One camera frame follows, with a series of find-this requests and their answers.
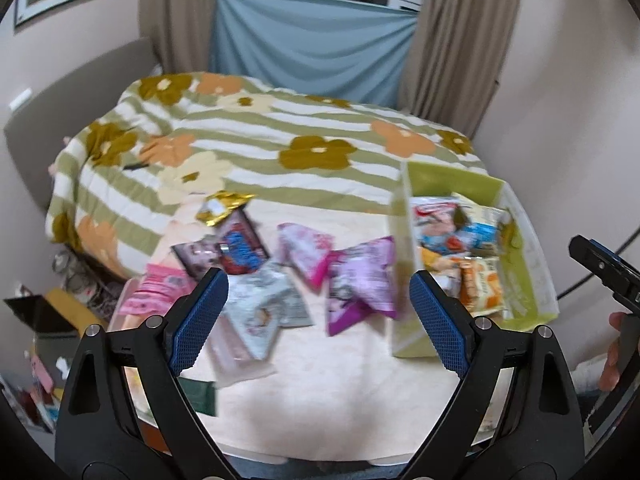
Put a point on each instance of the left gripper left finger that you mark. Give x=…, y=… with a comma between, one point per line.
x=98, y=434

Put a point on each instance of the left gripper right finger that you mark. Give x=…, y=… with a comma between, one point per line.
x=514, y=413

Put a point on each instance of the cream blue snack bag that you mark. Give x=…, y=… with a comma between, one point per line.
x=478, y=226

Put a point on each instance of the shrimp flakes snack bag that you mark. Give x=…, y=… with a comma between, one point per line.
x=434, y=224

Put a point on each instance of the grey rice roll bag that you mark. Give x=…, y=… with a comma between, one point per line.
x=259, y=304

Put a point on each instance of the right human hand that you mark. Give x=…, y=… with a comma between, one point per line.
x=610, y=373

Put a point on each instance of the green cardboard box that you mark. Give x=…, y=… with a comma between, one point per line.
x=524, y=274

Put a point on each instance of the dark green packet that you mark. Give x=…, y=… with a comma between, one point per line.
x=201, y=395

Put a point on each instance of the cream cake snack bag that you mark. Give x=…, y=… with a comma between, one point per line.
x=481, y=292

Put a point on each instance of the translucent white plastic packet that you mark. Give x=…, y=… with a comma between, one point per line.
x=232, y=362

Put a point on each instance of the pink striped snack bag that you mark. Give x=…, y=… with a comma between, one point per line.
x=157, y=291

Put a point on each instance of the red yellow chips bag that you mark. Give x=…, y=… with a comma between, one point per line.
x=444, y=265

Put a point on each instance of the dark anime snack bag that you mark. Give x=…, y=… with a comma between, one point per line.
x=234, y=247

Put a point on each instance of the gold foil snack packet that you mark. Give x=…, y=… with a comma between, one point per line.
x=217, y=207

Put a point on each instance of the pink purple snack bag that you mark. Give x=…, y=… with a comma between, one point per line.
x=305, y=250

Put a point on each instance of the floral striped blanket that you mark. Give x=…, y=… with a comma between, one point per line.
x=129, y=179

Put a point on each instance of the grey bed headboard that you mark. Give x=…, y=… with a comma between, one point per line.
x=34, y=134

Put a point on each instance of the beige right curtain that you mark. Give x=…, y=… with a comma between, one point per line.
x=455, y=60

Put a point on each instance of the beige curtain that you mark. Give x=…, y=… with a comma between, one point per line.
x=180, y=32
x=455, y=60

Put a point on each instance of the blue cloth drape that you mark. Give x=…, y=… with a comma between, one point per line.
x=337, y=48

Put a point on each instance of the beige left curtain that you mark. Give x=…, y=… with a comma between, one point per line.
x=180, y=32

